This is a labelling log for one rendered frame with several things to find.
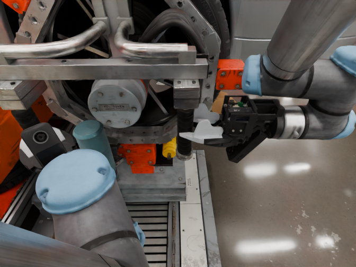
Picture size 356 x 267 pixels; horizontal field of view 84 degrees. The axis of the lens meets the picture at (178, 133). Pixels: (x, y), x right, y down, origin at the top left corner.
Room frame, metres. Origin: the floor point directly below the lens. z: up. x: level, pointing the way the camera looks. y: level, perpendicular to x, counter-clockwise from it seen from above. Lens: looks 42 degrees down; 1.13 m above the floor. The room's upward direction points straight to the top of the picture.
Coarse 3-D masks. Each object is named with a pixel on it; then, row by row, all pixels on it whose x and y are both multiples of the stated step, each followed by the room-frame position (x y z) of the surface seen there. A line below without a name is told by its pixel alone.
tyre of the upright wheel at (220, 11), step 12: (192, 0) 0.63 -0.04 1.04; (204, 0) 0.63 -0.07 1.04; (216, 0) 0.63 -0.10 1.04; (204, 12) 0.63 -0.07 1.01; (216, 12) 0.63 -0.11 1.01; (216, 24) 0.63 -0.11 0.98; (228, 36) 0.63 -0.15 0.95; (228, 48) 0.64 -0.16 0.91; (72, 96) 0.62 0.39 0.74; (216, 96) 0.63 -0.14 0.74; (168, 120) 0.63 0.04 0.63
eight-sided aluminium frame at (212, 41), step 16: (32, 0) 0.54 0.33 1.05; (48, 0) 0.54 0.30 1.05; (176, 0) 0.54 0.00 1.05; (32, 16) 0.54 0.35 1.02; (48, 16) 0.54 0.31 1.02; (192, 16) 0.60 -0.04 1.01; (16, 32) 0.54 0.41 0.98; (32, 32) 0.54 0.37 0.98; (208, 32) 0.54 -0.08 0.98; (208, 48) 0.54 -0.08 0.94; (48, 80) 0.54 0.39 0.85; (208, 80) 0.54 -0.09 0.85; (48, 96) 0.54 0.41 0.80; (64, 96) 0.58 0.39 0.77; (208, 96) 0.54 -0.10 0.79; (64, 112) 0.53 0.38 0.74; (80, 112) 0.58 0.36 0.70; (112, 128) 0.58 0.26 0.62; (128, 128) 0.59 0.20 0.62; (144, 128) 0.59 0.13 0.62; (160, 128) 0.59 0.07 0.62; (176, 128) 0.54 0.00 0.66
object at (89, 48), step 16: (64, 0) 0.62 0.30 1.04; (80, 0) 0.64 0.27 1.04; (128, 0) 0.64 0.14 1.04; (64, 16) 0.69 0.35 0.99; (48, 32) 0.62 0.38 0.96; (64, 32) 0.66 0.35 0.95; (96, 48) 0.65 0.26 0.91; (64, 80) 0.62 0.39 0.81; (80, 80) 0.64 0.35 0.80; (160, 80) 0.65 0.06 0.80; (80, 96) 0.63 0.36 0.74; (160, 96) 0.81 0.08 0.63; (144, 112) 0.70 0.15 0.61; (160, 112) 0.68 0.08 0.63; (176, 112) 0.63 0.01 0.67
